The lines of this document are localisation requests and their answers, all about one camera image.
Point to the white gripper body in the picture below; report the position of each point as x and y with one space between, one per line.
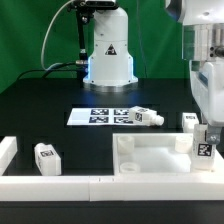
207 86

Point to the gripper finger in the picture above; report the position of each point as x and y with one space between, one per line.
213 135

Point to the white square tabletop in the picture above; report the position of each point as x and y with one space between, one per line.
155 154

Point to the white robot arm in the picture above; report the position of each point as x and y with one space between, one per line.
110 67

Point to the white U-shaped fence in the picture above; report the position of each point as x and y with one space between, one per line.
104 188

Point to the AprilTag marker sheet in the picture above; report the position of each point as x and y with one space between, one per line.
99 116

